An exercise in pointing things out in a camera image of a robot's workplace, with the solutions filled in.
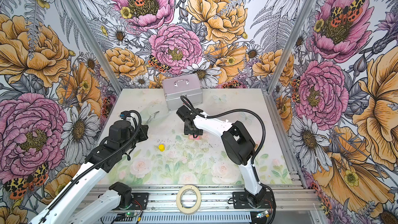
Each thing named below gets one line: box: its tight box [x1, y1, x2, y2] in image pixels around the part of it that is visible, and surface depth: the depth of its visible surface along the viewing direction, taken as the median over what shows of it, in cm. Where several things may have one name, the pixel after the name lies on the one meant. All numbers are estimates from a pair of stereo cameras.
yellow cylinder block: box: [158, 144, 166, 152], surface depth 92 cm
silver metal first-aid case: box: [162, 73, 204, 111], surface depth 105 cm
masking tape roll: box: [176, 184, 202, 215], surface depth 74 cm
